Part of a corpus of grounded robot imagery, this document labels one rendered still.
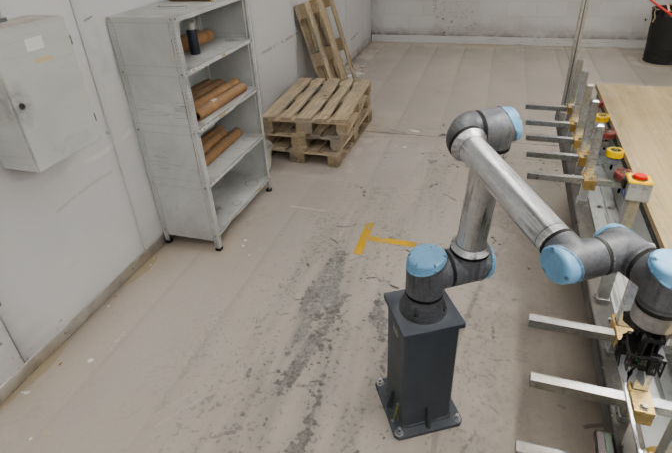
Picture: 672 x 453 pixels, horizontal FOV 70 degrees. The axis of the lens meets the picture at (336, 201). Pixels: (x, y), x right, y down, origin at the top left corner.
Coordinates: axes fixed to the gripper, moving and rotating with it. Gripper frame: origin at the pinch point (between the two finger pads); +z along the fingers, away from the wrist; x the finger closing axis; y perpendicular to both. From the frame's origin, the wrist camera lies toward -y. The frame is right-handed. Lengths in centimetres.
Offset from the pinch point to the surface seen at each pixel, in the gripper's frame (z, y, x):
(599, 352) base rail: 28.2, -35.0, 4.0
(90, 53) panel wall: -42, -116, -253
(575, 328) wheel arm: 15.4, -30.3, -6.1
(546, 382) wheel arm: 14.8, -5.6, -15.8
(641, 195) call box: -20, -58, 9
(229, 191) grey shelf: 84, -191, -231
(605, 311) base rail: 28, -56, 8
